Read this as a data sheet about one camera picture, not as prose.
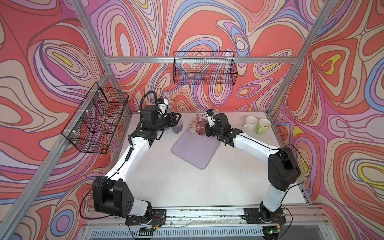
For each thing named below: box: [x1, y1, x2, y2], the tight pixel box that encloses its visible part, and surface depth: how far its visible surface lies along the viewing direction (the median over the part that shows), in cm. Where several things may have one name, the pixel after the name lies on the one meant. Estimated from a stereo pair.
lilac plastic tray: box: [171, 128, 221, 170], surface depth 99 cm
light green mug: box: [256, 118, 272, 135], surface depth 103 cm
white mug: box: [243, 116, 258, 133], surface depth 104 cm
